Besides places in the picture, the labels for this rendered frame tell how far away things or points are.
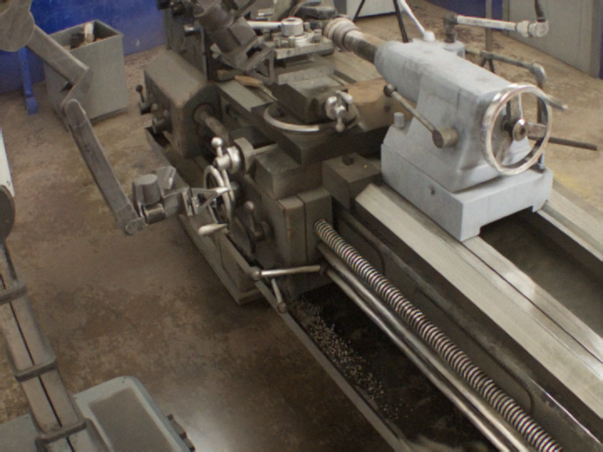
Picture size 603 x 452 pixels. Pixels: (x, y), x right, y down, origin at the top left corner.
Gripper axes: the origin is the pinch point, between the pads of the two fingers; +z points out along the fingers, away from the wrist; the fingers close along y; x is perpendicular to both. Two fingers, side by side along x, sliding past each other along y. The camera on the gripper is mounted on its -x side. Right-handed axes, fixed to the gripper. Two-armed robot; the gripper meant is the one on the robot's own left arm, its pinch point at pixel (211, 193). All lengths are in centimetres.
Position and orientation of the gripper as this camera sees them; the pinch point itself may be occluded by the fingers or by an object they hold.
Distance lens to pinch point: 193.1
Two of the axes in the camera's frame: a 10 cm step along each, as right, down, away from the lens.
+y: -4.2, -1.0, 9.0
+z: 8.8, -2.9, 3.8
